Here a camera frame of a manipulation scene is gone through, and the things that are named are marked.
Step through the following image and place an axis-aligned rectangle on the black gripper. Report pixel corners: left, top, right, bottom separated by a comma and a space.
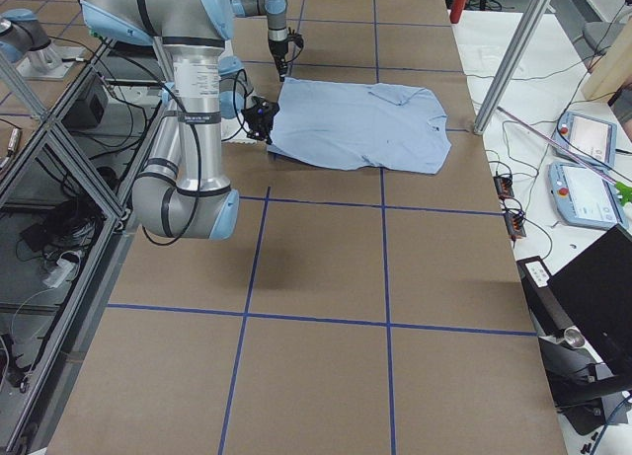
242, 96, 279, 145
268, 28, 304, 82

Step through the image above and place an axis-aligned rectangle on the teach pendant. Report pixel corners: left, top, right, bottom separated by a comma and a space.
548, 162, 628, 230
553, 112, 617, 167

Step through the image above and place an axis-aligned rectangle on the lower teach pendant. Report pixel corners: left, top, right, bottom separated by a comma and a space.
548, 162, 628, 230

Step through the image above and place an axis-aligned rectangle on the upper teach pendant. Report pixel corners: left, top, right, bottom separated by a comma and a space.
553, 112, 617, 167

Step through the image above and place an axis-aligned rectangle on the light blue t-shirt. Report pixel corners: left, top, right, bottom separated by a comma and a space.
268, 78, 451, 175

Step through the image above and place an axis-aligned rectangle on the aluminium frame post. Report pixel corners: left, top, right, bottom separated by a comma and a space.
473, 0, 551, 135

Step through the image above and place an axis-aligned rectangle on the black monitor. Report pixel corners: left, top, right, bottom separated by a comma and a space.
548, 225, 631, 374

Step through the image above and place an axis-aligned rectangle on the black power box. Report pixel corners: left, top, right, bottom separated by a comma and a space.
62, 85, 108, 128

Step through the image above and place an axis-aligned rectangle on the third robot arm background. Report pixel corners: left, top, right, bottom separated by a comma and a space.
1, 8, 69, 81

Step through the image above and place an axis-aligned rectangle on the red fire extinguisher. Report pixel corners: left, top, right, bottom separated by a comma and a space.
449, 0, 467, 25

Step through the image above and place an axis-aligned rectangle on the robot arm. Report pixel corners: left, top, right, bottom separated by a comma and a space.
231, 0, 304, 82
80, 0, 289, 246

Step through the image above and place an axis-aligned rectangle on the metal reacher grabber tool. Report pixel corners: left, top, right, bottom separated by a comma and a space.
496, 106, 631, 205

